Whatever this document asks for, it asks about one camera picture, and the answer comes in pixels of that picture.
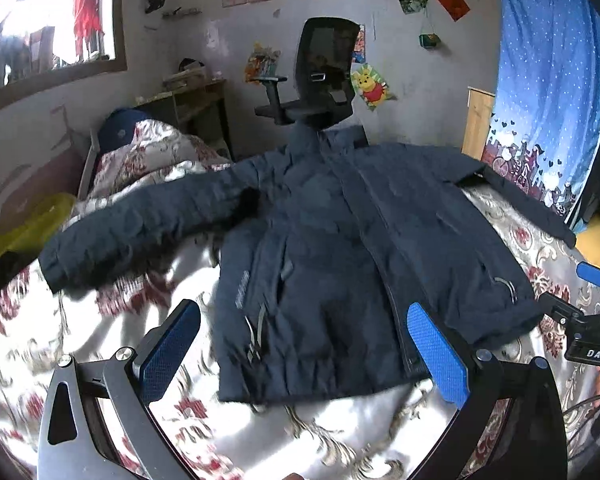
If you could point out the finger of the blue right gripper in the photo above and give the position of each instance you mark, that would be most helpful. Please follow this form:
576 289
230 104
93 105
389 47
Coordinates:
588 272

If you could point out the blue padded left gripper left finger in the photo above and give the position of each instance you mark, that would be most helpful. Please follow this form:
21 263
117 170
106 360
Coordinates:
162 350

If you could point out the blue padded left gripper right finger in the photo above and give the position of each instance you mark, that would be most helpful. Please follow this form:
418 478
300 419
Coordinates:
452 369

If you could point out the dark navy padded jacket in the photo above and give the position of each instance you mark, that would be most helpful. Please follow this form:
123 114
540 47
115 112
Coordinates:
326 243

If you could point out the floral white red bed quilt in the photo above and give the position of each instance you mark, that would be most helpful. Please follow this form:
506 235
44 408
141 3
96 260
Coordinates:
367 437

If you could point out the blue starry door curtain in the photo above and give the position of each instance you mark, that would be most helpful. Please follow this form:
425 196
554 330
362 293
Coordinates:
544 130

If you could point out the yellow-green cloth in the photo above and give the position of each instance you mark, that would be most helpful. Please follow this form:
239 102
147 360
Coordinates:
43 221

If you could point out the light wooden board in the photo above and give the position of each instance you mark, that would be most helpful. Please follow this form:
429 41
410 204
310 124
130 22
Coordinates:
479 112

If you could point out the dark blue round pillow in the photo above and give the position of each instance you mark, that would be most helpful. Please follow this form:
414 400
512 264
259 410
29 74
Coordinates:
118 129

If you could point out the wooden desk with shelves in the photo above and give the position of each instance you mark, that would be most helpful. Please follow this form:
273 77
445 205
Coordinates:
197 111

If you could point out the Winnie the Pooh poster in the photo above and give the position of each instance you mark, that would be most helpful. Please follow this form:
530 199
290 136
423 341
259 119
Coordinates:
371 86

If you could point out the black mesh office chair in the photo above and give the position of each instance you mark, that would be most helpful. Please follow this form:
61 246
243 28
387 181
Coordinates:
322 74

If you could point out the colourful cartoon poster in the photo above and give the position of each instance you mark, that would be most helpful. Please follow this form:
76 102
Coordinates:
262 62

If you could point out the anime character poster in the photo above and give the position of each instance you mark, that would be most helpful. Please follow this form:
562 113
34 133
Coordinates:
359 51

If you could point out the wooden framed window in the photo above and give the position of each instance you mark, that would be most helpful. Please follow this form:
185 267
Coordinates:
38 50

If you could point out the red garment hanging outside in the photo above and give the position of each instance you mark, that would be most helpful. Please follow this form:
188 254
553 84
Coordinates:
86 23

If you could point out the green hanging wall pouch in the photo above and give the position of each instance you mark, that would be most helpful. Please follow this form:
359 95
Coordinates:
429 41

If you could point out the red paper on wall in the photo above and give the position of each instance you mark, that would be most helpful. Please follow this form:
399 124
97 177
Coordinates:
457 9

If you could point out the green photo on wall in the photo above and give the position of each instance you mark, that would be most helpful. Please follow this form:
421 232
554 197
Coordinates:
412 6

